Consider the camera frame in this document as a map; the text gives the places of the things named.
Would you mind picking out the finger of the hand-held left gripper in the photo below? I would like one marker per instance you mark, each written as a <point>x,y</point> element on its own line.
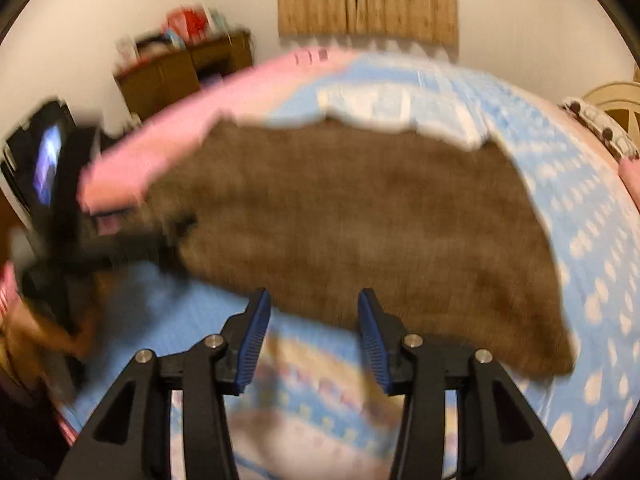
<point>145,247</point>

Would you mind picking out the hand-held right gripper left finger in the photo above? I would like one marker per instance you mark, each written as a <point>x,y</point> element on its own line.
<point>252,345</point>

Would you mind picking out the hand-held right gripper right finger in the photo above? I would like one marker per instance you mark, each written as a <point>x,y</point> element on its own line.
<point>374,345</point>

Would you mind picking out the brown knit sweater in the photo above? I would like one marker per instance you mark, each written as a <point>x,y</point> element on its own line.
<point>350,230</point>

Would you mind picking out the person's left forearm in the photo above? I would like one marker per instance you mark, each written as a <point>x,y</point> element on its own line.
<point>30,340</point>

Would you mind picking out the brown wooden desk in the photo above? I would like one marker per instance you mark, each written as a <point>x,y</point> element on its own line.
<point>165,80</point>

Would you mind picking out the red gift bag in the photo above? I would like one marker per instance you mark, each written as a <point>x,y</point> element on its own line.
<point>187,25</point>

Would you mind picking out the blue pink printed bed sheet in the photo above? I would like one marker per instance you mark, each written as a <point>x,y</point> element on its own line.
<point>575,210</point>

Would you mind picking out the pink pillow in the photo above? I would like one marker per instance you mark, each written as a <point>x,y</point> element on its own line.
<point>632,185</point>

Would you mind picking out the grey white patterned pillow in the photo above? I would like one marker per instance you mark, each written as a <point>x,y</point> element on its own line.
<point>600,125</point>

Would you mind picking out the beige patterned window curtain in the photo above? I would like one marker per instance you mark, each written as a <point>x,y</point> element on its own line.
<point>370,0</point>

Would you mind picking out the cream wooden headboard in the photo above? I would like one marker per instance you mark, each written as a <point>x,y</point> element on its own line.
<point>617,100</point>

